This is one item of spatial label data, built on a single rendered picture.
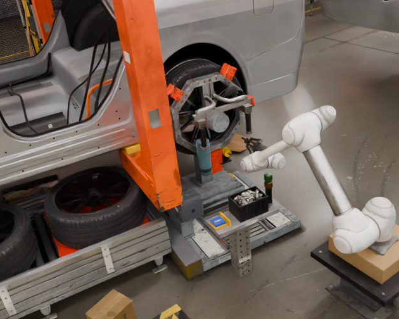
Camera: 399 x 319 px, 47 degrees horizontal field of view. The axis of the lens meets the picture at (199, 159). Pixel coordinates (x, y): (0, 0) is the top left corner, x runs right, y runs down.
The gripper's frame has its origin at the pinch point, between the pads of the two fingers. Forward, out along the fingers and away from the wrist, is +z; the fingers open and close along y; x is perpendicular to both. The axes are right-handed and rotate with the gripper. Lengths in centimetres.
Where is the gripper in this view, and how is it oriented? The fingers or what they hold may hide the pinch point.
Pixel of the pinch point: (245, 140)
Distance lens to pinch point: 321.3
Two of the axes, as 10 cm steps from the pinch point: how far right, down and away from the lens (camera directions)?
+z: -4.8, -4.0, 7.8
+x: -6.9, -3.8, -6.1
